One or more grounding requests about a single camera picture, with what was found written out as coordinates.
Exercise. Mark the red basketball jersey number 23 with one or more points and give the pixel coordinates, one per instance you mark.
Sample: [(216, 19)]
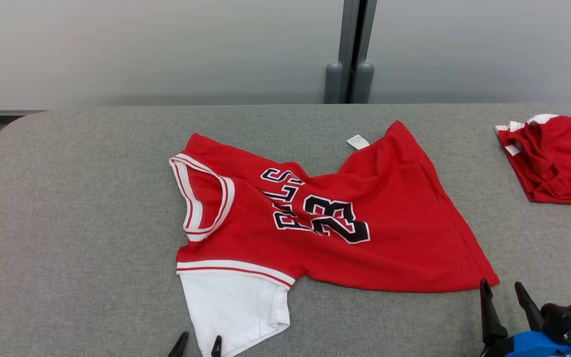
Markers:
[(389, 223)]

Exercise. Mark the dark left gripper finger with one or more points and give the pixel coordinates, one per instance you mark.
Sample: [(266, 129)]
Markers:
[(217, 347), (180, 347)]

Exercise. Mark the red shorts with white stripe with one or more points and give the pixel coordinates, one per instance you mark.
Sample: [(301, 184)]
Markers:
[(563, 163)]

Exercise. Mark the grey rounded post cover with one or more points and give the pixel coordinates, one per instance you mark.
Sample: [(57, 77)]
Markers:
[(333, 84), (365, 84)]

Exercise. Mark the grey vertical door frame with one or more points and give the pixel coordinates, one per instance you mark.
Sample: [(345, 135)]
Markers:
[(351, 34)]

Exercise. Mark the grey wall base rail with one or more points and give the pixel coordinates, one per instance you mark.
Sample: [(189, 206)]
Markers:
[(13, 113)]

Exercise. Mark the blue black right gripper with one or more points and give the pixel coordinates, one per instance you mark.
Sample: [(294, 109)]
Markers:
[(563, 320)]

